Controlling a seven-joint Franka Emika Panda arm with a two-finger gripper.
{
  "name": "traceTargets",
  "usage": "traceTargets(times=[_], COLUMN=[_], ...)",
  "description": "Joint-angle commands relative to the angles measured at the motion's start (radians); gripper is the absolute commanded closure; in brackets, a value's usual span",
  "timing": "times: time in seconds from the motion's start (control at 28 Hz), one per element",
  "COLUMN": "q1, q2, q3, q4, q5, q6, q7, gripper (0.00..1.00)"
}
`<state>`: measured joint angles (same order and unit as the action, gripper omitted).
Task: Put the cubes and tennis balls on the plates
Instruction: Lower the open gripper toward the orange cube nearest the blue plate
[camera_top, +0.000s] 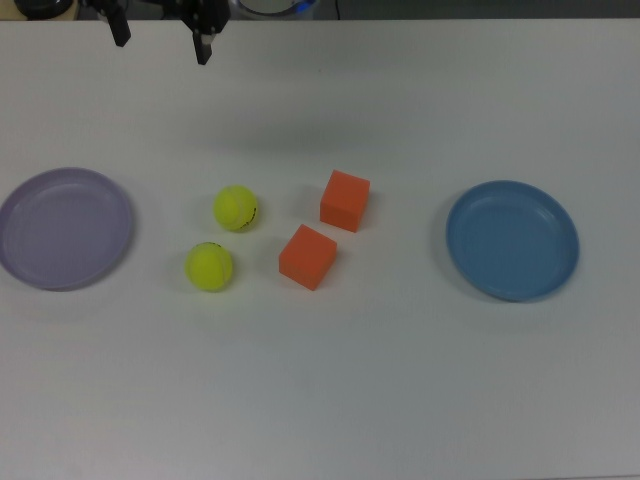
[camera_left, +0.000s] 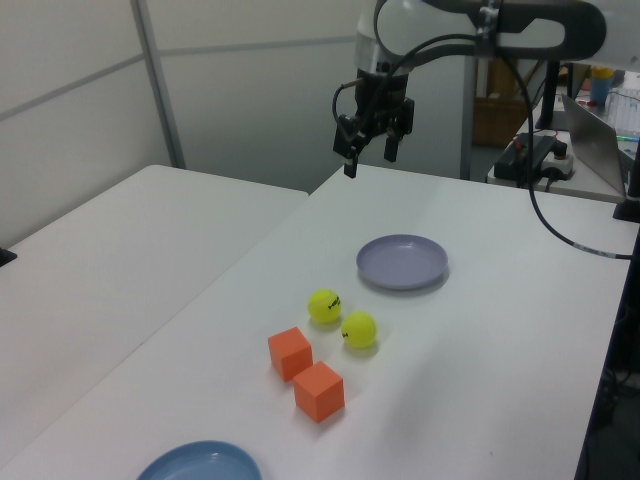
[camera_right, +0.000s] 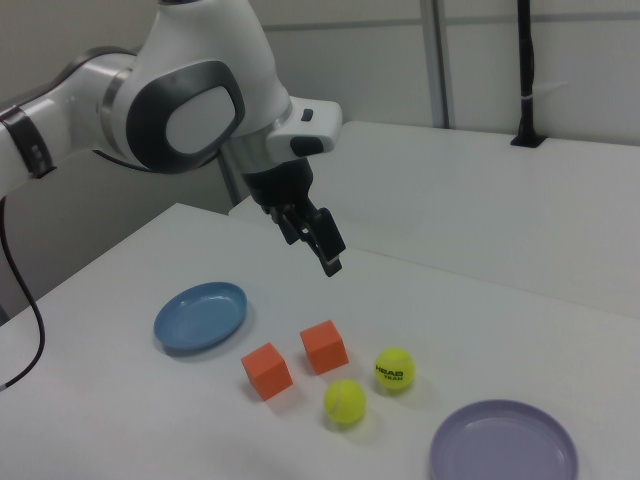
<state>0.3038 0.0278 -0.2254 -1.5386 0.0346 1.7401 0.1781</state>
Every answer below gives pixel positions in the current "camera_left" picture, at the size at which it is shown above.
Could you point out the clear plastic container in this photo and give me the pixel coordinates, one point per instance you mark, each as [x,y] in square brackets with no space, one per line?
[625,112]

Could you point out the grey emergency stop button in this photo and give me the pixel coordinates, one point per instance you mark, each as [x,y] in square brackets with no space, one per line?
[561,160]

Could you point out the blue plastic plate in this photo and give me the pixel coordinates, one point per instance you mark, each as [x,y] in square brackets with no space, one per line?
[200,462]

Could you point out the orange foam cube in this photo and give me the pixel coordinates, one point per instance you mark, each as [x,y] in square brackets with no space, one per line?
[290,355]
[319,392]

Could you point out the black monitor pole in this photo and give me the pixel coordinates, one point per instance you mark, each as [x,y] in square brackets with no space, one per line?
[550,95]

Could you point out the yellow tennis ball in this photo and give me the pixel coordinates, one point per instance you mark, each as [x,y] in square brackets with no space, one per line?
[324,306]
[359,330]

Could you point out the blue cup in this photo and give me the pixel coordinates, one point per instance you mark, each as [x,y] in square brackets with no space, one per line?
[601,87]

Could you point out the black control box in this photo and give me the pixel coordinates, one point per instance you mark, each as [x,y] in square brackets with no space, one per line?
[520,157]

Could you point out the purple plastic plate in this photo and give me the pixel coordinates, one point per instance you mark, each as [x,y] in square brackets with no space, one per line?
[400,262]

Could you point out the brown cardboard box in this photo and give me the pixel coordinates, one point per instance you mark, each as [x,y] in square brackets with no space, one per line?
[492,120]

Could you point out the grey laptop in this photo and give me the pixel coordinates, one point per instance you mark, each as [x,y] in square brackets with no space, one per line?
[592,145]

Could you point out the grey partition post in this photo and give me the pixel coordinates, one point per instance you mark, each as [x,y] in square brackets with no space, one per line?
[467,125]

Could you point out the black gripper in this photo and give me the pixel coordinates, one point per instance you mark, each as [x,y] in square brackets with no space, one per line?
[382,95]

